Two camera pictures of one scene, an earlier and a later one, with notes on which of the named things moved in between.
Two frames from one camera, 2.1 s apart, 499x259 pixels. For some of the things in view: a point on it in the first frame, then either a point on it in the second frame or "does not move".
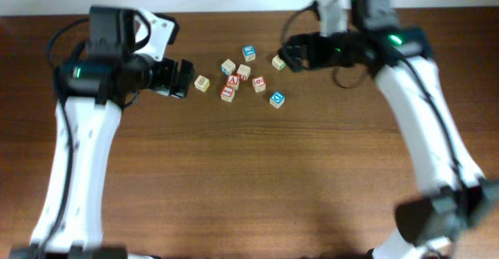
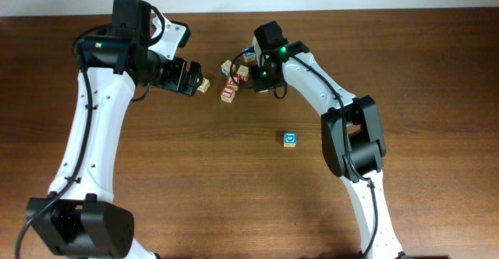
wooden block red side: x=243 y=72 does not move
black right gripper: x=306 y=52 -> x=256 y=82
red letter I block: x=227 y=94 does not move
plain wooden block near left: x=202 y=83 does not move
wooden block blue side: x=228 y=67 does not move
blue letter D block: x=277 y=99 -> x=290 y=139
